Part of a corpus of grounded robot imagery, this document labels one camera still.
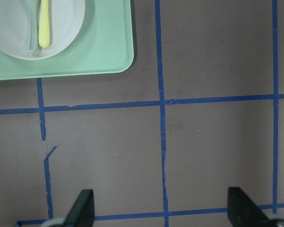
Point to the yellow plastic fork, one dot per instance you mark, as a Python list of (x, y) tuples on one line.
[(44, 25)]

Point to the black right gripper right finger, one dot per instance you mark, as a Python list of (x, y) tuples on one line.
[(242, 211)]

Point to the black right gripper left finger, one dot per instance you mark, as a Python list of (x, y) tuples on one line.
[(82, 213)]

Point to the white round plate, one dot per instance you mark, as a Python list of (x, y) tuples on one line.
[(19, 25)]

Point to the green plastic tray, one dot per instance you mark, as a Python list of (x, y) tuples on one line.
[(104, 44)]

